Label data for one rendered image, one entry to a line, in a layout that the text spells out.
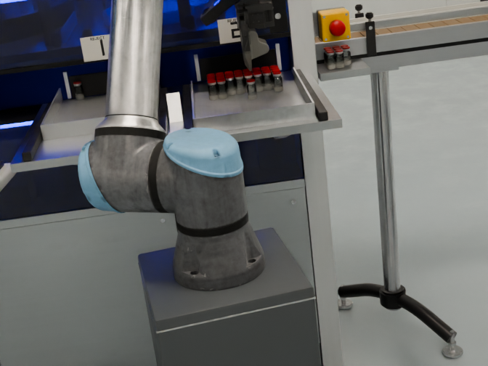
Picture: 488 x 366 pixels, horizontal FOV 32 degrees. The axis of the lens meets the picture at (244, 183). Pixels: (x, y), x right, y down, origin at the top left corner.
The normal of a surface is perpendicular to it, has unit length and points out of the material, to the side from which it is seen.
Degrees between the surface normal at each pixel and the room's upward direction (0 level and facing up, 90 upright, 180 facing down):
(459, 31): 90
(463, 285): 0
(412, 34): 90
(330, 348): 90
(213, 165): 88
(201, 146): 7
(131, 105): 66
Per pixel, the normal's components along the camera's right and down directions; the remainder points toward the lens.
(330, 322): 0.08, 0.35
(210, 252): -0.07, 0.07
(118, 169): -0.29, -0.15
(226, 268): 0.21, 0.03
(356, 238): -0.11, -0.93
